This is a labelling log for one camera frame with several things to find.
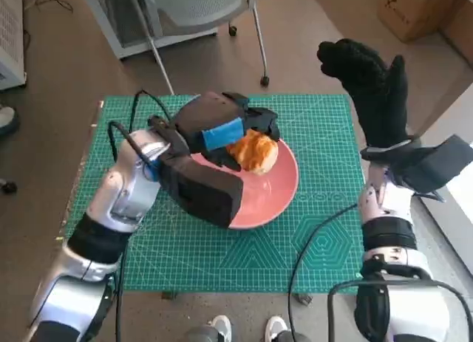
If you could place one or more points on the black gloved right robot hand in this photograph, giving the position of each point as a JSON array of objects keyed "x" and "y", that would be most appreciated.
[{"x": 377, "y": 98}]

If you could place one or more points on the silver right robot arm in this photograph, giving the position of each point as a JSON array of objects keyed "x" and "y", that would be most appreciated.
[{"x": 391, "y": 205}]

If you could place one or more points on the black office chair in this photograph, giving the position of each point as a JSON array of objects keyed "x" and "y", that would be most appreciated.
[{"x": 9, "y": 187}]

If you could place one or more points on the printed cardboard box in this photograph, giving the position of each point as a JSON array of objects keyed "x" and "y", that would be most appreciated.
[{"x": 414, "y": 9}]

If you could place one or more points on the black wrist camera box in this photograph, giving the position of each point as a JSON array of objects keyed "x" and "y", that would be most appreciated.
[
  {"x": 203, "y": 194},
  {"x": 432, "y": 164}
]

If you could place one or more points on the grey mesh office chair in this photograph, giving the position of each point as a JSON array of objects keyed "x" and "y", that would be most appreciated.
[{"x": 207, "y": 6}]

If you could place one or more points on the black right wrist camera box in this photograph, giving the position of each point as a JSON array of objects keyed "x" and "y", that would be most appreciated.
[{"x": 432, "y": 164}]

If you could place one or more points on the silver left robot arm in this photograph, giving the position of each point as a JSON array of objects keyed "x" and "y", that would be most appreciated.
[{"x": 125, "y": 187}]

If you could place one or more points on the person's shoe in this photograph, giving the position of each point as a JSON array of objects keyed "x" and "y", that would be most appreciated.
[{"x": 8, "y": 118}]

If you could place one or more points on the rectangular braided bread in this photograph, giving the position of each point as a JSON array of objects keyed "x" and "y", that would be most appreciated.
[{"x": 258, "y": 153}]

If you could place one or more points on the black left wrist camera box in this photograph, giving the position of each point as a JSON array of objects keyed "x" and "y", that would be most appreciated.
[{"x": 203, "y": 194}]

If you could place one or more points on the bare left robot hand blue tape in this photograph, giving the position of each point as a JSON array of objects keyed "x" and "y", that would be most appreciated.
[{"x": 210, "y": 116}]

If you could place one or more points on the pink bowl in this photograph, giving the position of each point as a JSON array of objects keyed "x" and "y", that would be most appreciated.
[{"x": 273, "y": 187}]

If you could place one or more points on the green cutting mat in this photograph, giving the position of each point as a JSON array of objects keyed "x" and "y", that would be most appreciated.
[{"x": 207, "y": 260}]

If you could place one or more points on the white perforated cabinet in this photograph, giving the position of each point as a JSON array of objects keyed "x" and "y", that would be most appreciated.
[{"x": 11, "y": 24}]

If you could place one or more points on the white box appliance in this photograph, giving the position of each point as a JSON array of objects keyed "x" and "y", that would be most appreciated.
[{"x": 454, "y": 231}]

